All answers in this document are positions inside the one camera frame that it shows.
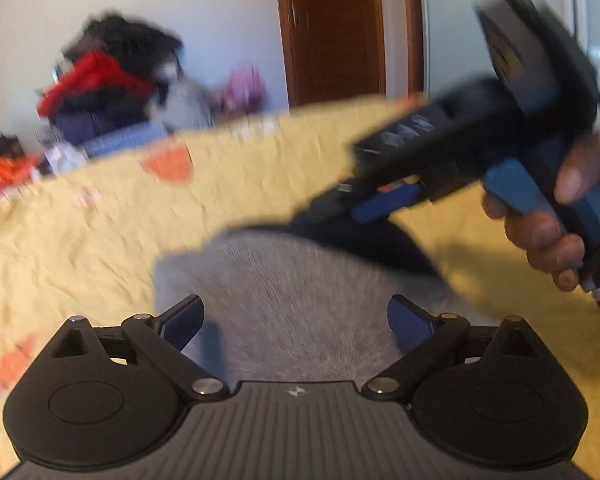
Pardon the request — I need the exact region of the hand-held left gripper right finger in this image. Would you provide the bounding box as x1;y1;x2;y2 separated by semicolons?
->
362;294;532;403

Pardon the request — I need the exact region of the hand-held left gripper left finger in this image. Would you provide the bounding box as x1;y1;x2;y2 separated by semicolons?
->
62;294;231;402

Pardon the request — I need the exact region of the blue laundry basket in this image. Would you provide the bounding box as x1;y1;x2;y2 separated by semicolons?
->
47;109;173;158

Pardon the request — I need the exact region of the person's right hand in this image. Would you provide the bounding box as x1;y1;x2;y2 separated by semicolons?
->
481;122;600;292

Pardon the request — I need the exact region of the light grey garment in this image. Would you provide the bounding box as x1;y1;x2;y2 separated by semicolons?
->
147;77;217;132

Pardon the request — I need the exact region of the pink cloth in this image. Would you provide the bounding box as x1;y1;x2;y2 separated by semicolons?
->
219;66;268;113

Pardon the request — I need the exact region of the wooden door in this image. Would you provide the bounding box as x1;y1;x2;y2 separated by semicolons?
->
272;0;427;110

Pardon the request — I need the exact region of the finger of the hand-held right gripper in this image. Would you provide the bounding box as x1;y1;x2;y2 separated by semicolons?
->
350;180;432;226
287;180;363;233

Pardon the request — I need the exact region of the orange plastic bag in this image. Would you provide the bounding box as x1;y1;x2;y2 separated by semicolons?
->
0;147;43;198

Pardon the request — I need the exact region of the yellow printed blanket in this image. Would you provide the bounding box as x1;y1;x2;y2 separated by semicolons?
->
0;92;600;480

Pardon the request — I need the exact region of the red garment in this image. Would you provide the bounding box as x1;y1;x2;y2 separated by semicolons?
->
36;51;157;117

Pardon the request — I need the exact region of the grey and navy sweater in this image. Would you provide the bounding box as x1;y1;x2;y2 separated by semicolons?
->
152;207;463;392

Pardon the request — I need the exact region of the black garment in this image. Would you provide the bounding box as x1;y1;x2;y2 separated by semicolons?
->
62;9;185;78

